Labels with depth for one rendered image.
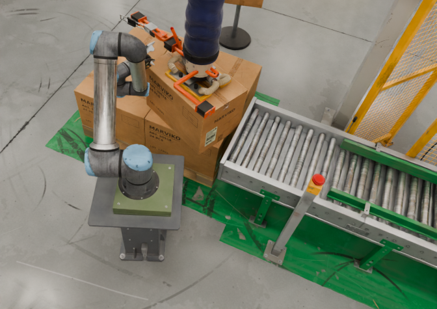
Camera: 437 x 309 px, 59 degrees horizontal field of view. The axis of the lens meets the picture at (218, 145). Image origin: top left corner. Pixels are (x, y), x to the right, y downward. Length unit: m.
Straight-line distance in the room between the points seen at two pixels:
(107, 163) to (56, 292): 1.18
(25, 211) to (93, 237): 0.56
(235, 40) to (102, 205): 2.77
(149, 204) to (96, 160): 0.39
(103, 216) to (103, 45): 0.91
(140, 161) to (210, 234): 1.18
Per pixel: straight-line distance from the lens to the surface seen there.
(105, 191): 2.33
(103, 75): 1.99
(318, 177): 2.18
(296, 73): 4.32
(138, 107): 2.98
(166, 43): 2.64
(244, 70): 3.36
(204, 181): 3.17
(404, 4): 3.12
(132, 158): 2.04
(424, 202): 3.07
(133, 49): 1.98
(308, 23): 5.11
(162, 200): 2.21
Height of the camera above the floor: 2.75
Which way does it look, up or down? 52 degrees down
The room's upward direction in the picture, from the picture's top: 11 degrees clockwise
